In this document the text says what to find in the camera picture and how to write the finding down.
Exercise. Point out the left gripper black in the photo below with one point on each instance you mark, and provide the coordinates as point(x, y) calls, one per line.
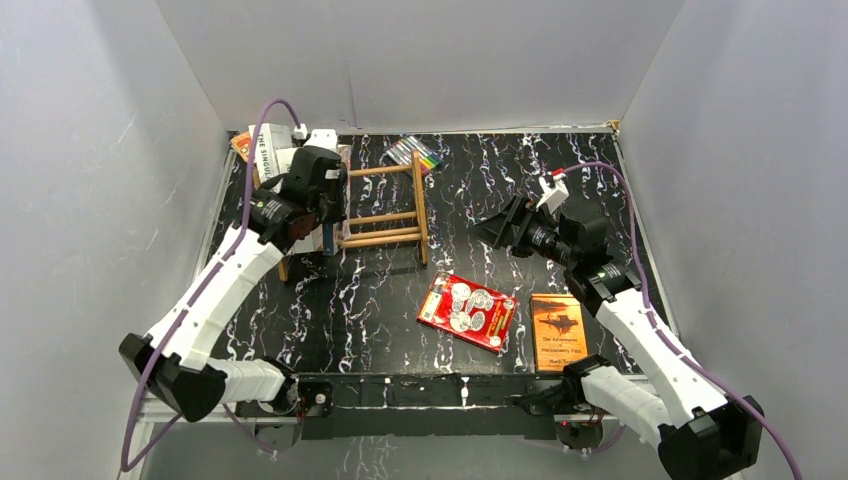
point(332, 208)

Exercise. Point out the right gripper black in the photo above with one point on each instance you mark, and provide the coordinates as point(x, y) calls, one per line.
point(497, 231)

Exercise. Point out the floral patterned book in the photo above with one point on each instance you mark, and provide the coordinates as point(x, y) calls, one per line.
point(334, 235)

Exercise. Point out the white palm leaf book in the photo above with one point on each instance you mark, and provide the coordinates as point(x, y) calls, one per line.
point(273, 152)

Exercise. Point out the red book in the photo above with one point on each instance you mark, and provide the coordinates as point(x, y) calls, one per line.
point(470, 311)

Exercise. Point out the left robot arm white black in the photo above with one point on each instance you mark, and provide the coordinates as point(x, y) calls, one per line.
point(173, 359)

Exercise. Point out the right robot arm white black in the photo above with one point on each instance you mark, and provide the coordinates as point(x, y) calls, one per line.
point(698, 430)

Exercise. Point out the small orange card box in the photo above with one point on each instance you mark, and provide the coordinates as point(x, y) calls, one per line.
point(241, 143)

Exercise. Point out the pack of coloured markers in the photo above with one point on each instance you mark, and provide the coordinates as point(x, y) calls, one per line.
point(403, 151)

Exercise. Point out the orange Huckleberry Finn book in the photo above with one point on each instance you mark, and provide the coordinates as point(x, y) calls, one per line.
point(559, 336)

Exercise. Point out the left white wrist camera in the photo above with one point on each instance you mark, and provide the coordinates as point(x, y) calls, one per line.
point(323, 138)

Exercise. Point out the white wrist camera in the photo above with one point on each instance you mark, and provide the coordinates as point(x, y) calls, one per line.
point(323, 138)
point(554, 191)

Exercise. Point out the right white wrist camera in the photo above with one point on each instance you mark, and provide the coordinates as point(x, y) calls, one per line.
point(554, 191)

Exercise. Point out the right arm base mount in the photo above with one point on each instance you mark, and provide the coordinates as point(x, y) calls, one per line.
point(561, 396)

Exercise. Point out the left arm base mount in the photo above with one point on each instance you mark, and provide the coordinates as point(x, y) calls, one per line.
point(296, 399)

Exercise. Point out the aluminium frame rail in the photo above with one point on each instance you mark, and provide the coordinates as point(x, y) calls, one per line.
point(419, 406)

